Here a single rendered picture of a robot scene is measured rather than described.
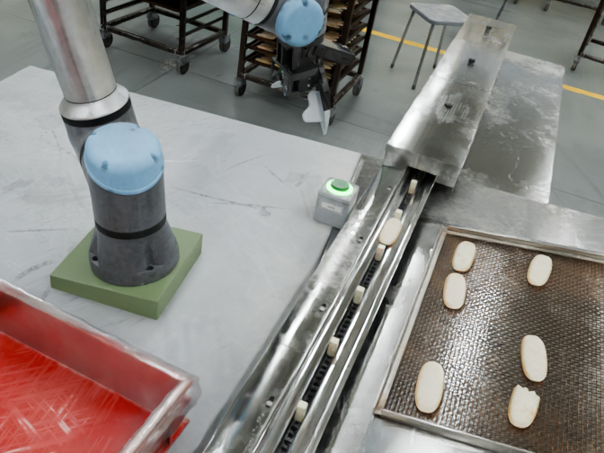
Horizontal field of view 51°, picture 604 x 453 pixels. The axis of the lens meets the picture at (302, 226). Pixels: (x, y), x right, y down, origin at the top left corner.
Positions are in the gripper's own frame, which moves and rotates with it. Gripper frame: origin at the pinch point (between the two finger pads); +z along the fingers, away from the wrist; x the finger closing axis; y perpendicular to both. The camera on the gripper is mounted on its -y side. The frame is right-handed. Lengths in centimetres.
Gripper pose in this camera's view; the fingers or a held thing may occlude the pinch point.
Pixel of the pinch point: (306, 114)
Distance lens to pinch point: 133.7
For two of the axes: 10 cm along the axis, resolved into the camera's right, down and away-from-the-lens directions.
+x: 5.4, 6.4, -5.5
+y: -8.4, 3.6, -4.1
